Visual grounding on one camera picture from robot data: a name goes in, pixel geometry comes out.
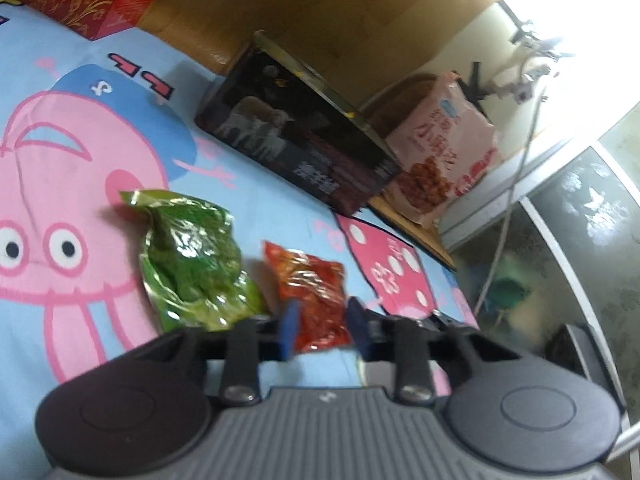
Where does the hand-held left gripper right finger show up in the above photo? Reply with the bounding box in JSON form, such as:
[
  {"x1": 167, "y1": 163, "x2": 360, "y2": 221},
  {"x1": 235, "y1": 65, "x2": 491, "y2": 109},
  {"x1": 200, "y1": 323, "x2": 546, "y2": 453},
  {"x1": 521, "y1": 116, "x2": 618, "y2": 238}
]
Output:
[{"x1": 346, "y1": 297, "x2": 481, "y2": 404}]

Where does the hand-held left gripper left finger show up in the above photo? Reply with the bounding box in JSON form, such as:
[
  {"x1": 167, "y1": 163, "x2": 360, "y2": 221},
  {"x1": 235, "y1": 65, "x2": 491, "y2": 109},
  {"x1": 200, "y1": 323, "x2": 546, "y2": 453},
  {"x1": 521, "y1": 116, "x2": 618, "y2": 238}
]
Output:
[{"x1": 167, "y1": 301, "x2": 301, "y2": 407}]

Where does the red snack packet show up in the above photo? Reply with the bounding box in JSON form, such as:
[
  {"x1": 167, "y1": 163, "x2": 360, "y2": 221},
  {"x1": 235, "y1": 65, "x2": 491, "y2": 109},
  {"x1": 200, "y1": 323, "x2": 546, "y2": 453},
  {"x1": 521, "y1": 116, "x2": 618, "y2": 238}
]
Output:
[{"x1": 262, "y1": 241, "x2": 351, "y2": 353}]

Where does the glossy green snack packet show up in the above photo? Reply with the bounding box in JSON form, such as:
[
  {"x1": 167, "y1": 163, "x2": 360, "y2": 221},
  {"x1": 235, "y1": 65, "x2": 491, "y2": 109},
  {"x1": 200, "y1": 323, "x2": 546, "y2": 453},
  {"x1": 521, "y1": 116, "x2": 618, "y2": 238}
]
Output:
[{"x1": 119, "y1": 189, "x2": 268, "y2": 332}]

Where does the large pink snack bag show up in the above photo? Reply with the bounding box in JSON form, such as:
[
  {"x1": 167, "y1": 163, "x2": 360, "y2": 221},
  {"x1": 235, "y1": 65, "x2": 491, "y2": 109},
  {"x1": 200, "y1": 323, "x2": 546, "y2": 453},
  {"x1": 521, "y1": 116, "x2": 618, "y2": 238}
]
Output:
[{"x1": 385, "y1": 72, "x2": 503, "y2": 226}]

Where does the black cardboard box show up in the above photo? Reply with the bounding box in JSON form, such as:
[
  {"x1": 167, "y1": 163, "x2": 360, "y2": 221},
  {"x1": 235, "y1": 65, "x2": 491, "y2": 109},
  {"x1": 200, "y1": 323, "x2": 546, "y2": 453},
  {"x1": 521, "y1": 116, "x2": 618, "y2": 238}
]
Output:
[{"x1": 195, "y1": 30, "x2": 403, "y2": 216}]

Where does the patterned glass sliding door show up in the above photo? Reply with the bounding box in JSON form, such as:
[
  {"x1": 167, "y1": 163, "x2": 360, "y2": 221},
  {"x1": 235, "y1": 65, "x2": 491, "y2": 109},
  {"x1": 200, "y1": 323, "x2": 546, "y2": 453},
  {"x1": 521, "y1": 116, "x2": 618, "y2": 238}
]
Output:
[{"x1": 440, "y1": 105, "x2": 640, "y2": 411}]

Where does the pig cartoon printed blanket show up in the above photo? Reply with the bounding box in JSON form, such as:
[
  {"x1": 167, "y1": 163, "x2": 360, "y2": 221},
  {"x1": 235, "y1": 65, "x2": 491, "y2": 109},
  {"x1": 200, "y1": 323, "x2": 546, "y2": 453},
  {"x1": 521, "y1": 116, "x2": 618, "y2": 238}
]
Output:
[{"x1": 0, "y1": 0, "x2": 481, "y2": 480}]

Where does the wooden headboard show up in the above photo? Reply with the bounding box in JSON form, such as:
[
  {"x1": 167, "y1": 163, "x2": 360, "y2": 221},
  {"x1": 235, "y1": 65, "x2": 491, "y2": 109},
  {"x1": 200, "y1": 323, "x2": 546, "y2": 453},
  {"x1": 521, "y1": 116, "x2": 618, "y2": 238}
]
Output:
[{"x1": 137, "y1": 0, "x2": 501, "y2": 111}]

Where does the white cable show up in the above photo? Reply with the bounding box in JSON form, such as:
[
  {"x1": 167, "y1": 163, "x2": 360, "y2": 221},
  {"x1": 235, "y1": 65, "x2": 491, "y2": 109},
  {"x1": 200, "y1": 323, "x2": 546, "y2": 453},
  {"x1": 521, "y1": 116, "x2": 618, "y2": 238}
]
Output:
[{"x1": 475, "y1": 85, "x2": 548, "y2": 311}]

